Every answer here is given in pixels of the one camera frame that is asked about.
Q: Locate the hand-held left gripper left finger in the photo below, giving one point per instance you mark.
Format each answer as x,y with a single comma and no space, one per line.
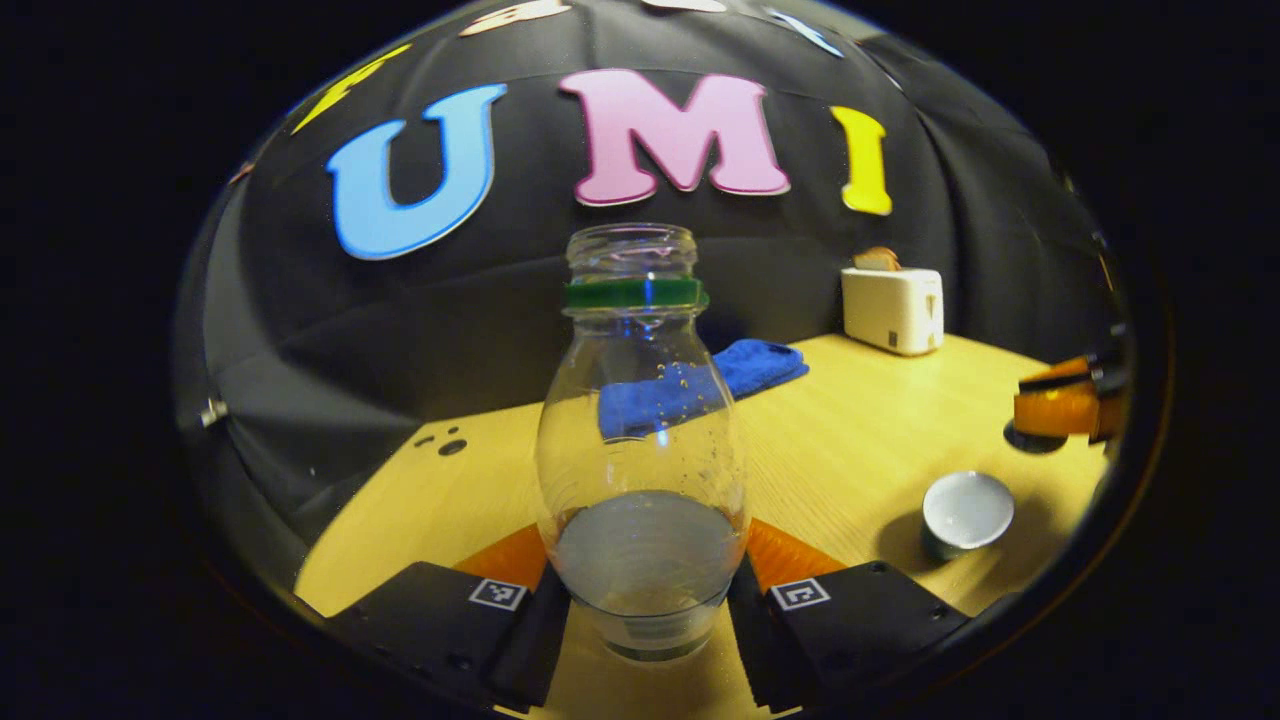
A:
535,650

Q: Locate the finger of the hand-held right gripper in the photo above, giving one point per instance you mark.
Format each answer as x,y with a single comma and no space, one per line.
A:
1060,375
1055,412

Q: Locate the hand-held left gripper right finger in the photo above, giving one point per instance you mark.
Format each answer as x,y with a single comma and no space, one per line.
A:
755,650

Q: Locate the dark teacup lid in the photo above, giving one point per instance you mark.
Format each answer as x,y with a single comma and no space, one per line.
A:
1030,443

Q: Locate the white teacup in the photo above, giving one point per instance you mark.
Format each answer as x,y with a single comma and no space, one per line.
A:
965,510

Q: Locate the clear plastic water bottle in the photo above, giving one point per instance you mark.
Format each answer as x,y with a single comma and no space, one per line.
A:
640,560

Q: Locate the white toaster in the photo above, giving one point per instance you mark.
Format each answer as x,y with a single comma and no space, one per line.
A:
895,310

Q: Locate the toast bread slice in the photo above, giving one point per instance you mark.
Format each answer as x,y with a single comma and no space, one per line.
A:
877,260

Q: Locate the blue towel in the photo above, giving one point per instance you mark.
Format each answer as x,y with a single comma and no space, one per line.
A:
765,365

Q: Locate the silver cloth clip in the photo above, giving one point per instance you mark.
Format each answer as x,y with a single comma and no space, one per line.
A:
212,412

